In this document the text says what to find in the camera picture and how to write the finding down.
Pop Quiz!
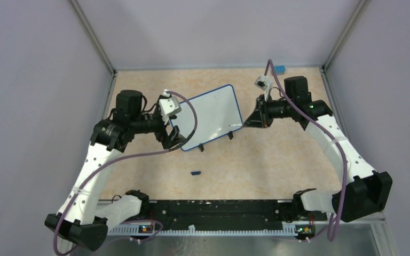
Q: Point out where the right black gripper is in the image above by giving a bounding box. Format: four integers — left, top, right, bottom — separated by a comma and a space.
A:
243, 94, 294, 129

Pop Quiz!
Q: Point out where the blue framed whiteboard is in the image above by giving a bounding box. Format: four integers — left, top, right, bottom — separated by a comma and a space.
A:
181, 84, 243, 151

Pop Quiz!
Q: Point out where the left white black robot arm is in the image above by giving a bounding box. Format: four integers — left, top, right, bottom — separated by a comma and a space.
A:
45, 90, 192, 255

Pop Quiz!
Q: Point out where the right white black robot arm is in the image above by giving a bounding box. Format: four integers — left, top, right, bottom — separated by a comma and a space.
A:
242, 75, 393, 222

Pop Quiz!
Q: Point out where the blue toy brick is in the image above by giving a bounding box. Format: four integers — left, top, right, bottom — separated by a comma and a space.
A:
271, 65, 286, 76

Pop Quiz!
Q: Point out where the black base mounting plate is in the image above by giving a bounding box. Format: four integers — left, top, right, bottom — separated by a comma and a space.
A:
116, 199, 328, 232

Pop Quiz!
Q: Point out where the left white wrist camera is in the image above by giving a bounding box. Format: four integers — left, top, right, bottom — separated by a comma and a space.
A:
157, 89, 182, 124

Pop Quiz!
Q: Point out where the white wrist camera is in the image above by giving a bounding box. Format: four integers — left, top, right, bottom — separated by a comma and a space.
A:
157, 89, 182, 124
254, 75, 273, 101

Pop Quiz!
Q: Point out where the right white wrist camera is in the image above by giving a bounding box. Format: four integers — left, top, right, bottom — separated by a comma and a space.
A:
254, 75, 273, 101

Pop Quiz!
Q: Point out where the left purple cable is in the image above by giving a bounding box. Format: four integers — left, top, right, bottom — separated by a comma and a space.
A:
53, 91, 199, 256

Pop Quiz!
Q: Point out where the purple cable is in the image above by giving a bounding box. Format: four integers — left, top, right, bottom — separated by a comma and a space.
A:
264, 59, 349, 243
53, 91, 199, 256

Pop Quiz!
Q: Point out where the white slotted cable duct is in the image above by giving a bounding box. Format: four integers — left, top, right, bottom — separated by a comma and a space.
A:
107, 224, 297, 237

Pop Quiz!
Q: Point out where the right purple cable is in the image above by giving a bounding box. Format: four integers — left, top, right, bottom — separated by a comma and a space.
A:
264, 59, 349, 243

